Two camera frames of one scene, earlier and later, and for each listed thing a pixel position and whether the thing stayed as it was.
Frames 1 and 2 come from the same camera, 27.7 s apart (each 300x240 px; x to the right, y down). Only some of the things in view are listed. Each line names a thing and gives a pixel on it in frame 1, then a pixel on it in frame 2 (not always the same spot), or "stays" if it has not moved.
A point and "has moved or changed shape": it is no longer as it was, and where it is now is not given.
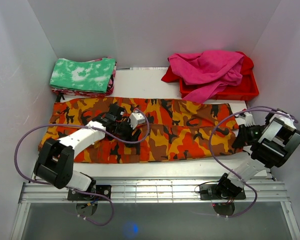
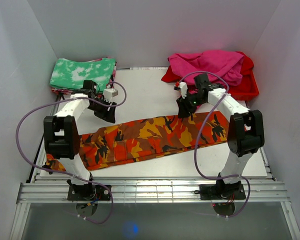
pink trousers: [216, 69] stays
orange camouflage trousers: [174, 128] has moved or changed shape
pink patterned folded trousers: [79, 93] stays
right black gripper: [242, 139] to [184, 107]
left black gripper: [129, 137] to [109, 116]
